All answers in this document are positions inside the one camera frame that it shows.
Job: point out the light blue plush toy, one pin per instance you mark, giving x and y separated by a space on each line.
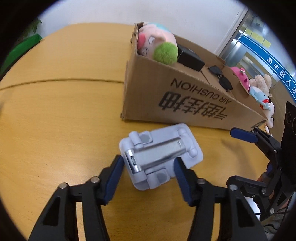
260 97

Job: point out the pastel pig plush toy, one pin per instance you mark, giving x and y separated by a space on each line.
157 43

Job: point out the green covered table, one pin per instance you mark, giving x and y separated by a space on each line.
19 51

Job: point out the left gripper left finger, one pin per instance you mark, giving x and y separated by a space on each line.
58 219

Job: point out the grey sleeve forearm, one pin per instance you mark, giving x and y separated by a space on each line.
271 225

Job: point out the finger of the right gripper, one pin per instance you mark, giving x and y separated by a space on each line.
258 191
249 136

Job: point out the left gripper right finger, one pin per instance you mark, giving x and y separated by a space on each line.
237 219

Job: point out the black camera box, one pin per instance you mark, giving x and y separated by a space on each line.
290 122

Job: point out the white folding phone stand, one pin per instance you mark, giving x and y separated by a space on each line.
149 156

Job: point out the white dog plush toy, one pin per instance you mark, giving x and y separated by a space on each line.
269 116

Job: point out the brown cardboard box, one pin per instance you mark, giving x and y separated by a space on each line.
177 94

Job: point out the potted green plant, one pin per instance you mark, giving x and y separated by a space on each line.
32 28

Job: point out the black product box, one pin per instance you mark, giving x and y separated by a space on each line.
189 58

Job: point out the pink bear plush toy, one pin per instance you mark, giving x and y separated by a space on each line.
243 78

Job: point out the black sunglasses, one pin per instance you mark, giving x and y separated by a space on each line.
223 81

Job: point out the beige plush toy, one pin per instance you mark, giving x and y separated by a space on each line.
262 82

